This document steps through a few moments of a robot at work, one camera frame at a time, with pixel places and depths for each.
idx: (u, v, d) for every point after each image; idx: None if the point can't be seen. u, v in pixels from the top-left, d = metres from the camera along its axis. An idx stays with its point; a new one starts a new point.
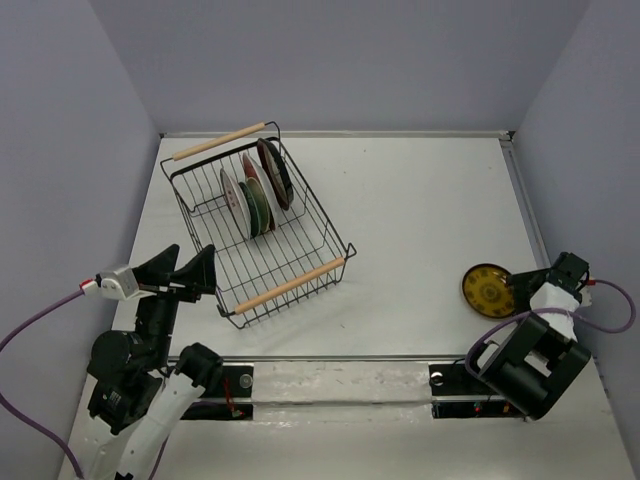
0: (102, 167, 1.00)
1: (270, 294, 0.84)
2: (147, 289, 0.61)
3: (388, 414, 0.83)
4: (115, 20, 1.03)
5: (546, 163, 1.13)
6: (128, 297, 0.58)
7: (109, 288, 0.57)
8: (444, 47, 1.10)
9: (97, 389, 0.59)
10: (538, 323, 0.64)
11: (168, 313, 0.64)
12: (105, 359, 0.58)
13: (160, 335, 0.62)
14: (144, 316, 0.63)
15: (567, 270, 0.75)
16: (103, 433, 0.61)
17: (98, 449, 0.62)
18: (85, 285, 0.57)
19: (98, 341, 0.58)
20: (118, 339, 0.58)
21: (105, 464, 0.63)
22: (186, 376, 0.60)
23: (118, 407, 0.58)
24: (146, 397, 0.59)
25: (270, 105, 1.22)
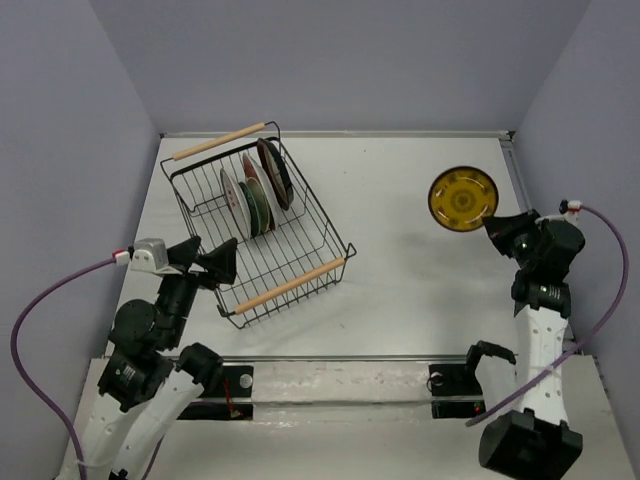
0: (103, 167, 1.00)
1: (270, 294, 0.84)
2: (175, 268, 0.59)
3: (387, 413, 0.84)
4: (114, 19, 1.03)
5: (546, 163, 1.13)
6: (156, 270, 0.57)
7: (140, 259, 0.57)
8: (444, 48, 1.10)
9: (109, 364, 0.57)
10: (516, 421, 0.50)
11: (189, 294, 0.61)
12: (129, 325, 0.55)
13: (178, 314, 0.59)
14: (166, 292, 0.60)
15: (556, 261, 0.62)
16: (112, 412, 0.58)
17: (103, 430, 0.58)
18: (117, 255, 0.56)
19: (123, 307, 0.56)
20: (143, 305, 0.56)
21: (109, 445, 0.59)
22: (186, 375, 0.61)
23: (132, 382, 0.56)
24: (159, 375, 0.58)
25: (270, 105, 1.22)
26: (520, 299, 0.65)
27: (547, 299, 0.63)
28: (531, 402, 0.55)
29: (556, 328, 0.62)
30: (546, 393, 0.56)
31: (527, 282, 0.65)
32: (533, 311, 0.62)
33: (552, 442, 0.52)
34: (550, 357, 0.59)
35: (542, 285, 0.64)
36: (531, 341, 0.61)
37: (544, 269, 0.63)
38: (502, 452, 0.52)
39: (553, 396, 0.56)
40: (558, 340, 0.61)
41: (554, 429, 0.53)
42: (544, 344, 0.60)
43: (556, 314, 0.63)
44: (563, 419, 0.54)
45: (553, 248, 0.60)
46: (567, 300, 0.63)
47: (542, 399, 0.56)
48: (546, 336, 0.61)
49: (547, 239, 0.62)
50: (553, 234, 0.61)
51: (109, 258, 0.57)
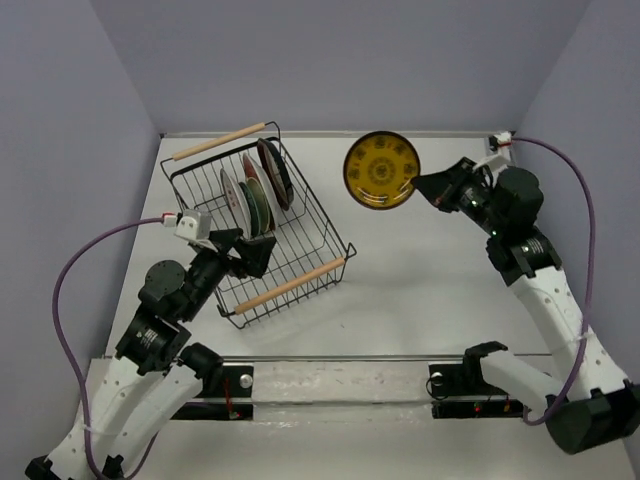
0: (102, 166, 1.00)
1: (270, 294, 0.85)
2: (212, 243, 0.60)
3: (388, 413, 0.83)
4: (114, 19, 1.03)
5: (547, 162, 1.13)
6: (195, 239, 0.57)
7: (184, 226, 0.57)
8: (444, 47, 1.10)
9: (129, 327, 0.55)
10: (593, 411, 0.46)
11: (218, 274, 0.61)
12: (160, 283, 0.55)
13: (203, 289, 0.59)
14: (197, 266, 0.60)
15: (522, 217, 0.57)
16: (128, 375, 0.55)
17: (116, 394, 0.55)
18: (166, 216, 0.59)
19: (152, 267, 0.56)
20: (174, 266, 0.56)
21: (120, 411, 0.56)
22: (188, 369, 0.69)
23: (153, 345, 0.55)
24: (177, 342, 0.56)
25: (270, 105, 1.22)
26: (509, 269, 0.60)
27: (535, 258, 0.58)
28: (594, 381, 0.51)
29: (560, 285, 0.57)
30: (597, 360, 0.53)
31: (507, 247, 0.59)
32: (534, 281, 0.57)
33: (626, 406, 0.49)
34: (576, 320, 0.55)
35: (522, 245, 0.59)
36: (549, 313, 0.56)
37: (513, 227, 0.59)
38: (591, 439, 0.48)
39: (603, 360, 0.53)
40: (569, 297, 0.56)
41: (623, 394, 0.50)
42: (563, 311, 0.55)
43: (552, 269, 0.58)
44: (628, 381, 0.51)
45: (520, 206, 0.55)
46: (550, 249, 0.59)
47: (597, 371, 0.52)
48: (563, 299, 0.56)
49: (506, 200, 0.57)
50: (511, 191, 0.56)
51: (159, 219, 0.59)
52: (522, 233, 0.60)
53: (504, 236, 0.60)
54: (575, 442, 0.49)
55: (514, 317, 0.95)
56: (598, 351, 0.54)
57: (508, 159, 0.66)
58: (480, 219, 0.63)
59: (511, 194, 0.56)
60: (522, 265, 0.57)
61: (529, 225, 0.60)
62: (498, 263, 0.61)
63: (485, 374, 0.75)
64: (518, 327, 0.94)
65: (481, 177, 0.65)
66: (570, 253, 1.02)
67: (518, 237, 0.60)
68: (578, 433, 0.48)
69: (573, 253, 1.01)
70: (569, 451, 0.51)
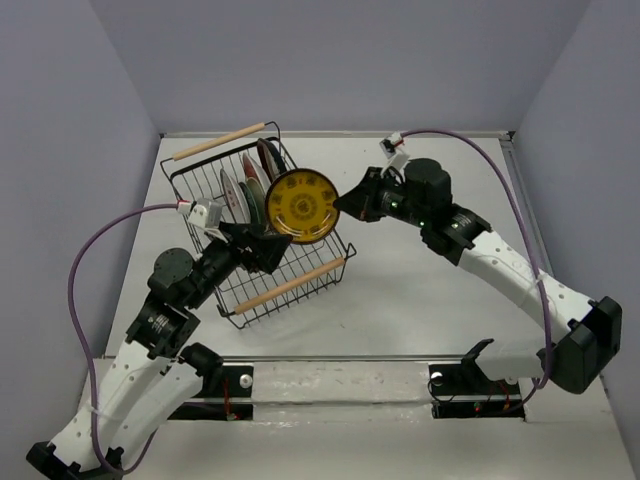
0: (102, 166, 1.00)
1: (270, 294, 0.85)
2: (222, 235, 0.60)
3: (388, 413, 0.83)
4: (114, 19, 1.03)
5: (546, 162, 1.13)
6: (205, 228, 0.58)
7: (196, 214, 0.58)
8: (444, 47, 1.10)
9: (139, 313, 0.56)
10: (582, 343, 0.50)
11: (227, 266, 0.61)
12: (168, 271, 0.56)
13: (211, 279, 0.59)
14: (207, 256, 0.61)
15: (440, 200, 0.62)
16: (138, 359, 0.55)
17: (124, 379, 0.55)
18: (180, 203, 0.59)
19: (162, 256, 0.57)
20: (182, 255, 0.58)
21: (128, 397, 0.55)
22: (189, 367, 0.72)
23: (163, 331, 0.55)
24: (186, 329, 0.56)
25: (270, 105, 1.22)
26: (451, 250, 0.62)
27: (466, 233, 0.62)
28: (566, 314, 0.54)
29: (498, 244, 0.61)
30: (561, 295, 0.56)
31: (440, 231, 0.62)
32: (475, 250, 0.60)
33: (601, 322, 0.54)
34: (526, 267, 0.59)
35: (450, 224, 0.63)
36: (502, 272, 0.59)
37: (436, 212, 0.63)
38: (590, 368, 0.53)
39: (564, 292, 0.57)
40: (510, 251, 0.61)
41: (595, 311, 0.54)
42: (511, 265, 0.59)
43: (486, 234, 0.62)
44: (591, 299, 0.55)
45: (435, 189, 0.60)
46: (475, 220, 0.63)
47: (564, 304, 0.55)
48: (507, 255, 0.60)
49: (421, 189, 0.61)
50: (422, 179, 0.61)
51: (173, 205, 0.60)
52: (447, 215, 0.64)
53: (432, 222, 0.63)
54: (583, 377, 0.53)
55: (514, 317, 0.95)
56: (557, 288, 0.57)
57: (407, 154, 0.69)
58: (405, 214, 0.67)
59: (421, 181, 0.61)
60: (459, 240, 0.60)
61: (449, 206, 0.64)
62: (439, 249, 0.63)
63: (486, 372, 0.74)
64: (518, 326, 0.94)
65: (389, 177, 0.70)
66: (569, 253, 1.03)
67: (446, 219, 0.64)
68: (581, 369, 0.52)
69: (573, 253, 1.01)
70: (581, 389, 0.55)
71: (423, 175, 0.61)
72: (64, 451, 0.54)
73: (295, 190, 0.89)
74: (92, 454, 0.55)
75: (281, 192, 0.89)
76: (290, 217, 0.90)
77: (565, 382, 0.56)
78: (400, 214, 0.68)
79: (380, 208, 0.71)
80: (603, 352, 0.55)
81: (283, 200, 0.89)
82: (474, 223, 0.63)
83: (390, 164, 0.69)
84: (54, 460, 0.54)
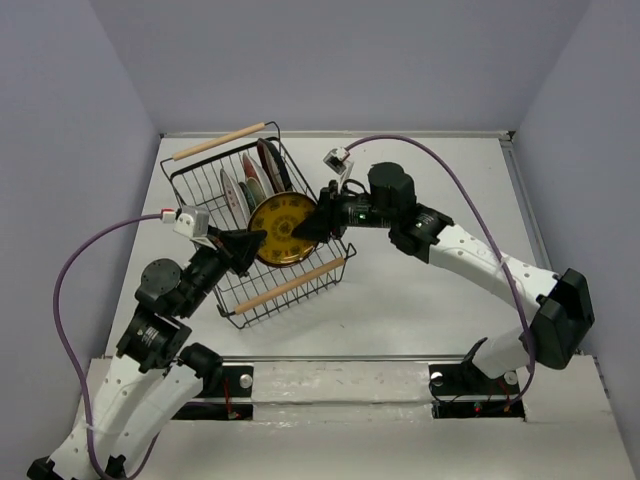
0: (102, 166, 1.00)
1: (271, 294, 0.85)
2: (208, 241, 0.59)
3: (388, 413, 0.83)
4: (114, 19, 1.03)
5: (546, 163, 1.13)
6: (192, 237, 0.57)
7: (182, 224, 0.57)
8: (444, 46, 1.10)
9: (129, 325, 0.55)
10: (552, 316, 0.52)
11: (217, 272, 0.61)
12: (154, 282, 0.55)
13: (200, 286, 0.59)
14: (196, 263, 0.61)
15: (404, 203, 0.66)
16: (130, 372, 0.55)
17: (117, 394, 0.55)
18: (164, 212, 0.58)
19: (148, 267, 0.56)
20: (169, 265, 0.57)
21: (122, 411, 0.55)
22: (187, 370, 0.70)
23: (153, 343, 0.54)
24: (177, 340, 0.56)
25: (270, 104, 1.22)
26: (418, 250, 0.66)
27: (430, 232, 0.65)
28: (535, 291, 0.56)
29: (462, 235, 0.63)
30: (526, 274, 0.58)
31: (407, 232, 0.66)
32: (440, 244, 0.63)
33: (567, 294, 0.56)
34: (489, 253, 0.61)
35: (415, 224, 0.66)
36: (469, 261, 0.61)
37: (401, 214, 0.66)
38: (567, 341, 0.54)
39: (529, 271, 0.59)
40: (474, 240, 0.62)
41: (560, 284, 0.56)
42: (475, 252, 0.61)
43: (448, 229, 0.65)
44: (555, 273, 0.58)
45: (399, 193, 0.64)
46: (438, 217, 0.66)
47: (530, 281, 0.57)
48: (471, 244, 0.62)
49: (386, 194, 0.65)
50: (387, 184, 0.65)
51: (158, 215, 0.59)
52: (411, 215, 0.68)
53: (399, 224, 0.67)
54: (562, 352, 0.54)
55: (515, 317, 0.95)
56: (522, 268, 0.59)
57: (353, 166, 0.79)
58: (376, 220, 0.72)
59: (386, 187, 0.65)
60: (424, 239, 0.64)
61: (412, 207, 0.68)
62: (407, 250, 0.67)
63: (486, 370, 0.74)
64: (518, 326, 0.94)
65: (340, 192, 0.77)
66: (568, 253, 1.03)
67: (410, 219, 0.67)
68: (559, 342, 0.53)
69: (573, 253, 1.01)
70: (564, 363, 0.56)
71: (384, 180, 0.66)
72: (64, 467, 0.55)
73: (279, 212, 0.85)
74: (91, 468, 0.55)
75: (264, 214, 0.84)
76: (272, 239, 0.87)
77: (547, 359, 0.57)
78: (370, 222, 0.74)
79: (348, 221, 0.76)
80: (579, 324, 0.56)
81: (265, 223, 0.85)
82: (437, 221, 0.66)
83: (342, 178, 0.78)
84: (55, 475, 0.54)
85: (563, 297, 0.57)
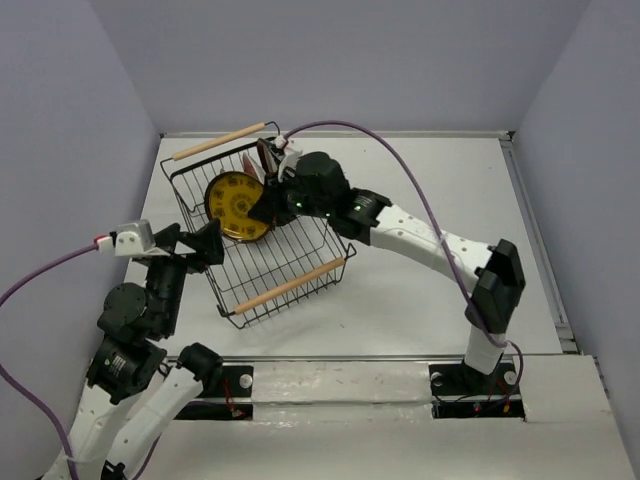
0: (102, 166, 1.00)
1: (270, 294, 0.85)
2: (161, 250, 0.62)
3: (388, 413, 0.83)
4: (114, 20, 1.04)
5: (546, 163, 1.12)
6: (145, 251, 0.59)
7: (126, 242, 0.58)
8: (444, 46, 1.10)
9: (98, 354, 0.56)
10: (490, 286, 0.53)
11: (179, 277, 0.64)
12: (117, 310, 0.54)
13: (170, 297, 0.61)
14: (155, 278, 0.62)
15: (336, 188, 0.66)
16: (102, 402, 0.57)
17: (92, 424, 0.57)
18: (100, 240, 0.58)
19: (111, 292, 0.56)
20: (133, 289, 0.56)
21: (99, 441, 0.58)
22: (185, 373, 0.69)
23: (123, 372, 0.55)
24: (151, 364, 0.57)
25: (270, 105, 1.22)
26: (360, 233, 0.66)
27: (368, 214, 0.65)
28: (473, 265, 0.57)
29: (401, 216, 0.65)
30: (464, 248, 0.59)
31: (345, 217, 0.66)
32: (380, 226, 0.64)
33: (502, 264, 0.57)
34: (428, 231, 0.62)
35: (352, 209, 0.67)
36: (409, 241, 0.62)
37: (337, 200, 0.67)
38: (503, 309, 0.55)
39: (467, 245, 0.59)
40: (413, 220, 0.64)
41: (494, 255, 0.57)
42: (414, 231, 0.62)
43: (387, 209, 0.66)
44: (490, 245, 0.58)
45: (327, 178, 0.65)
46: (375, 199, 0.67)
47: (469, 256, 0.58)
48: (410, 223, 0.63)
49: (316, 182, 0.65)
50: (313, 173, 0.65)
51: (91, 246, 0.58)
52: (348, 201, 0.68)
53: (336, 210, 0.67)
54: (501, 319, 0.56)
55: (514, 317, 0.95)
56: (459, 242, 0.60)
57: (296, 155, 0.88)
58: (312, 210, 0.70)
59: (313, 174, 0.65)
60: (364, 221, 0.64)
61: (348, 193, 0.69)
62: (349, 234, 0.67)
63: (480, 367, 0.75)
64: (517, 326, 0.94)
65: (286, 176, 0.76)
66: (568, 253, 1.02)
67: (347, 205, 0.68)
68: (495, 311, 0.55)
69: (573, 253, 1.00)
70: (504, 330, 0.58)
71: (315, 169, 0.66)
72: None
73: (237, 188, 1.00)
74: None
75: (224, 189, 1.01)
76: (229, 213, 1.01)
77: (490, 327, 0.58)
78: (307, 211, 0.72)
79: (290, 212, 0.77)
80: (516, 294, 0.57)
81: (224, 196, 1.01)
82: (373, 202, 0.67)
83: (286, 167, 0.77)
84: None
85: (503, 269, 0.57)
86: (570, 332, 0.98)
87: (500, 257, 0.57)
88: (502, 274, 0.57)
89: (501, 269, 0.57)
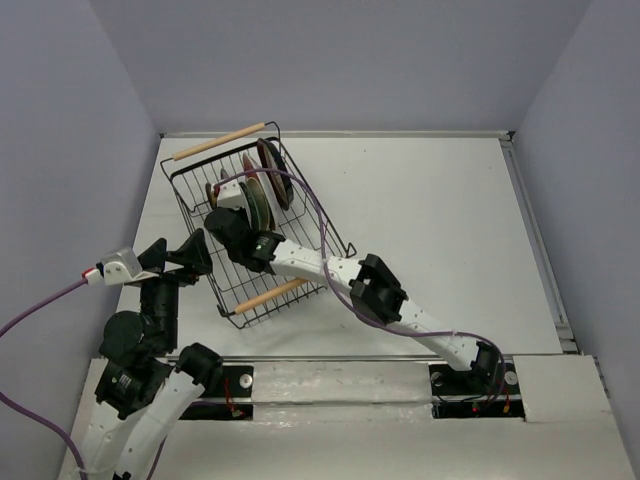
0: (102, 166, 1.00)
1: (270, 294, 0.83)
2: (150, 272, 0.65)
3: (388, 413, 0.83)
4: (116, 20, 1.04)
5: (546, 162, 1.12)
6: (133, 276, 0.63)
7: (112, 272, 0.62)
8: (443, 45, 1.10)
9: (104, 374, 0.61)
10: (360, 293, 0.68)
11: (171, 293, 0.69)
12: (117, 339, 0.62)
13: (167, 314, 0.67)
14: (150, 300, 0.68)
15: (239, 233, 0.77)
16: (109, 419, 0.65)
17: (102, 438, 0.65)
18: (87, 274, 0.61)
19: (110, 322, 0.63)
20: (129, 319, 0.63)
21: (106, 454, 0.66)
22: (185, 376, 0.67)
23: (130, 388, 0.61)
24: (154, 381, 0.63)
25: (270, 105, 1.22)
26: (265, 266, 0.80)
27: (268, 251, 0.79)
28: (348, 277, 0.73)
29: (292, 246, 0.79)
30: (340, 266, 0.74)
31: (249, 255, 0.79)
32: (277, 259, 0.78)
33: (372, 273, 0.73)
34: (313, 256, 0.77)
35: (256, 247, 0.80)
36: (301, 266, 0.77)
37: (242, 242, 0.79)
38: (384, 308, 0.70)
39: (343, 263, 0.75)
40: (302, 249, 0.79)
41: (363, 266, 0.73)
42: (303, 259, 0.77)
43: (282, 243, 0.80)
44: (359, 259, 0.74)
45: (229, 230, 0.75)
46: (273, 236, 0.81)
47: (344, 271, 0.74)
48: (299, 252, 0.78)
49: (220, 234, 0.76)
50: (218, 225, 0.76)
51: (81, 280, 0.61)
52: (252, 239, 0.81)
53: (242, 250, 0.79)
54: (388, 313, 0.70)
55: (514, 317, 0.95)
56: (338, 261, 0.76)
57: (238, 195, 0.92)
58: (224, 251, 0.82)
59: (217, 228, 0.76)
60: (264, 258, 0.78)
61: (252, 233, 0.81)
62: (257, 267, 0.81)
63: (460, 364, 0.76)
64: (516, 326, 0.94)
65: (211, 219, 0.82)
66: (568, 254, 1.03)
67: (251, 244, 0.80)
68: (377, 309, 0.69)
69: (573, 253, 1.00)
70: (397, 319, 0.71)
71: (217, 221, 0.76)
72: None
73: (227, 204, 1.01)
74: None
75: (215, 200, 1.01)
76: None
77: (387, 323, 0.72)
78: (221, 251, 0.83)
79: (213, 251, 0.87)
80: (394, 292, 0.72)
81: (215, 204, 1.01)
82: (272, 240, 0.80)
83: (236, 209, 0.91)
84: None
85: (379, 276, 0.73)
86: (570, 332, 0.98)
87: (369, 267, 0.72)
88: (377, 280, 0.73)
89: (374, 276, 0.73)
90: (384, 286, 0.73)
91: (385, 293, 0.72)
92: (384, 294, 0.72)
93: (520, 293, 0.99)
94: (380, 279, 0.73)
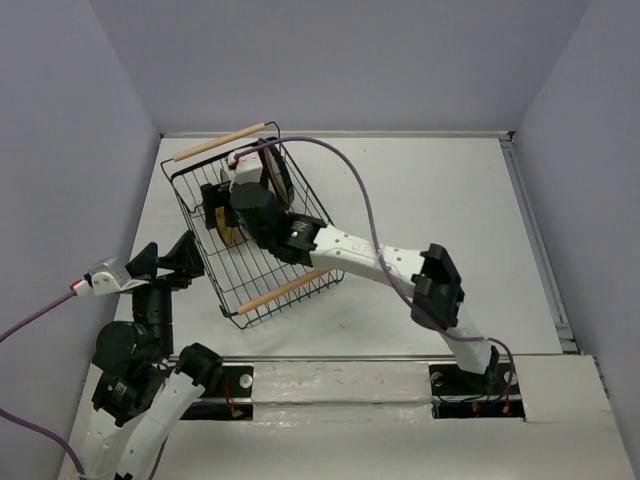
0: (102, 166, 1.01)
1: (272, 295, 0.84)
2: (140, 280, 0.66)
3: (388, 413, 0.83)
4: (115, 21, 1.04)
5: (546, 162, 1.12)
6: (122, 286, 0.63)
7: (101, 283, 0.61)
8: (442, 46, 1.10)
9: (100, 383, 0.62)
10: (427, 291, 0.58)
11: (164, 299, 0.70)
12: (112, 350, 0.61)
13: (161, 321, 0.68)
14: (143, 307, 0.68)
15: (273, 216, 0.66)
16: (107, 425, 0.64)
17: (101, 444, 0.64)
18: (76, 286, 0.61)
19: (103, 333, 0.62)
20: (121, 329, 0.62)
21: (106, 459, 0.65)
22: (186, 376, 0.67)
23: (125, 396, 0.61)
24: (151, 388, 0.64)
25: (270, 105, 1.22)
26: (301, 257, 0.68)
27: (305, 238, 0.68)
28: (409, 272, 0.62)
29: (336, 236, 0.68)
30: (398, 258, 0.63)
31: (284, 243, 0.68)
32: (318, 249, 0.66)
33: (436, 267, 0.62)
34: (364, 247, 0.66)
35: (291, 234, 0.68)
36: (347, 258, 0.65)
37: (276, 227, 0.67)
38: (444, 306, 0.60)
39: (401, 255, 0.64)
40: (348, 238, 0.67)
41: (426, 259, 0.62)
42: (351, 249, 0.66)
43: (323, 231, 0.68)
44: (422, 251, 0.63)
45: (264, 208, 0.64)
46: (310, 221, 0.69)
47: (402, 265, 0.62)
48: (346, 241, 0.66)
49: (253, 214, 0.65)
50: (250, 204, 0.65)
51: (69, 292, 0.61)
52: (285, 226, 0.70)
53: (275, 237, 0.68)
54: (448, 314, 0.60)
55: (514, 317, 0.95)
56: (394, 253, 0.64)
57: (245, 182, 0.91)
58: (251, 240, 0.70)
59: (249, 207, 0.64)
60: (302, 246, 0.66)
61: (285, 218, 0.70)
62: (289, 258, 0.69)
63: (472, 367, 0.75)
64: (516, 327, 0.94)
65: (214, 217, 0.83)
66: (568, 253, 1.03)
67: (285, 229, 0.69)
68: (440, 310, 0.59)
69: (574, 253, 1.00)
70: (453, 324, 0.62)
71: (251, 200, 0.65)
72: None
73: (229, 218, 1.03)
74: None
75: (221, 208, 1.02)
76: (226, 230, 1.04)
77: (444, 326, 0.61)
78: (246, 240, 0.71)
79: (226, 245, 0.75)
80: (454, 289, 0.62)
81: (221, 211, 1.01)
82: (311, 226, 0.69)
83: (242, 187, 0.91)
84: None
85: (441, 271, 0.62)
86: (571, 332, 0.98)
87: (432, 260, 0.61)
88: (438, 274, 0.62)
89: (435, 270, 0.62)
90: (446, 282, 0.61)
91: (448, 290, 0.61)
92: (447, 290, 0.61)
93: (521, 293, 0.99)
94: (439, 274, 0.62)
